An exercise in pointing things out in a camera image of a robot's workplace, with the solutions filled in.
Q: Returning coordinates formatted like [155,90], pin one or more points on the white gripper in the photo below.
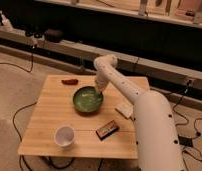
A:
[100,84]

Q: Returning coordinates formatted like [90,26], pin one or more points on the green ceramic bowl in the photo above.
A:
[87,100]

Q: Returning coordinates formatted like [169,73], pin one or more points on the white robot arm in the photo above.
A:
[157,140]

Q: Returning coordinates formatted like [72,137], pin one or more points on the white rectangular block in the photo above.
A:
[125,110]

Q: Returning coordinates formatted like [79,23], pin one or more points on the brown chocolate bar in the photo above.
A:
[107,130]

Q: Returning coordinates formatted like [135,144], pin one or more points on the wooden table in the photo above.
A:
[55,109]

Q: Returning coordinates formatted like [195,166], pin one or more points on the dark round object on ledge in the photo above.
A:
[52,35]

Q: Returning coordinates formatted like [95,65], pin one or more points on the white paper cup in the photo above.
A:
[64,136]

